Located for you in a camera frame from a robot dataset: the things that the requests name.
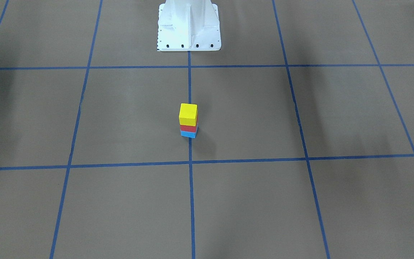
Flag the yellow cube block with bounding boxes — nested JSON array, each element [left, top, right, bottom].
[[179, 103, 198, 126]]

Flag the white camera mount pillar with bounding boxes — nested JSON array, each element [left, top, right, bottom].
[[157, 0, 222, 51]]

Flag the red cube block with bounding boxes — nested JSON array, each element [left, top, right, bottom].
[[180, 118, 198, 133]]

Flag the blue cube block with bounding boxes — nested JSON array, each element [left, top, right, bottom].
[[180, 125, 198, 138]]

